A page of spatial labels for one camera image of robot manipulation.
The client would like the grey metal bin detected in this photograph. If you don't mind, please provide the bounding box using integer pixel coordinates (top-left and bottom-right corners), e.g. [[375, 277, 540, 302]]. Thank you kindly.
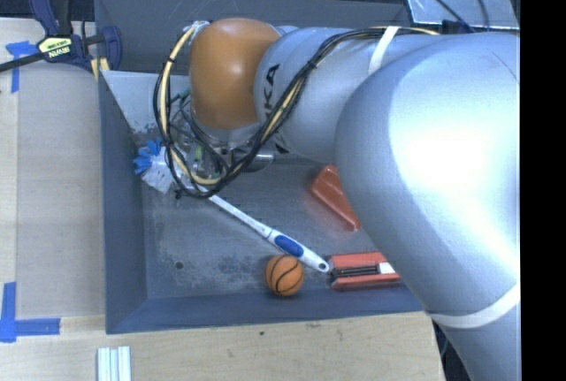
[[92, 0, 428, 335]]

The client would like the white and blue dish brush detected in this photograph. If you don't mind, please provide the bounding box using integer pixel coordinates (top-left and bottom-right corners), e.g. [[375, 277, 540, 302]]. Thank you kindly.
[[132, 138, 331, 275]]

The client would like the red-brown flat block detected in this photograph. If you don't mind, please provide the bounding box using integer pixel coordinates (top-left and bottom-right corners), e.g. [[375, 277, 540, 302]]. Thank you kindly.
[[309, 164, 362, 233]]

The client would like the small orange basketball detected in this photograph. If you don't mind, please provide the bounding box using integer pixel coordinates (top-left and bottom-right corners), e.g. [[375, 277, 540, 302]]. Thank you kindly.
[[264, 254, 306, 297]]

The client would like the pale wood flat board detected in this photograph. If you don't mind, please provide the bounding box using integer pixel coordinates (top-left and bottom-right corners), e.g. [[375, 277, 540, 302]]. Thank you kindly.
[[15, 60, 108, 320]]

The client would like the red and black stapler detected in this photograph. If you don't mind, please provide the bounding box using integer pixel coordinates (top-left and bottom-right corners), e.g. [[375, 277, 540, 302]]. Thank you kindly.
[[327, 251, 402, 292]]

